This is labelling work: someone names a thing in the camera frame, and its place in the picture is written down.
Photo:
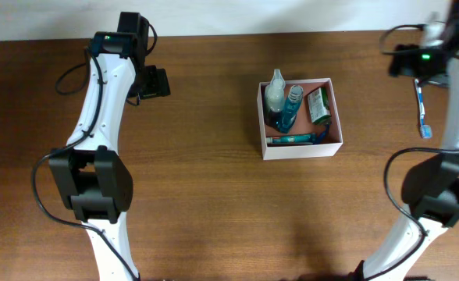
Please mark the blue white toothbrush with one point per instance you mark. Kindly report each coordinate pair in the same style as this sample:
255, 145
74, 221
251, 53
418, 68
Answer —
424, 129

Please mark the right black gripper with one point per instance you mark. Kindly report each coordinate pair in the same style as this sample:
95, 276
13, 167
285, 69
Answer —
400, 61

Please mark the teal mouthwash bottle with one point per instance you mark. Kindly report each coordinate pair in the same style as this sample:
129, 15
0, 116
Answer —
291, 107

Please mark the blue disposable razor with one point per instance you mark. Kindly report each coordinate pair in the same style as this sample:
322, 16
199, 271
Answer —
319, 138

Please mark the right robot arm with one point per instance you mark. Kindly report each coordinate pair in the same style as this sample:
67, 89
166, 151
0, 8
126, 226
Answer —
430, 191

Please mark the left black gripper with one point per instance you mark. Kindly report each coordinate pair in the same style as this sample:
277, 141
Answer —
158, 83

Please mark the pink cardboard box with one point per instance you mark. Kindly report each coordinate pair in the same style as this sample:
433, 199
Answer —
331, 143

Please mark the red green toothpaste tube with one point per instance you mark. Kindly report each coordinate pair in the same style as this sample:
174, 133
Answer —
309, 138

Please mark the foam soap pump bottle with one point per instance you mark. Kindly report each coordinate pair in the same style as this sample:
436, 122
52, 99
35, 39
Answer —
274, 99

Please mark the green Dettol soap box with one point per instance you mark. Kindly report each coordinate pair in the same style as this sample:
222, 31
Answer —
318, 105

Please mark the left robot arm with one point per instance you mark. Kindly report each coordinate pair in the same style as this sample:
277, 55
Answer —
92, 180

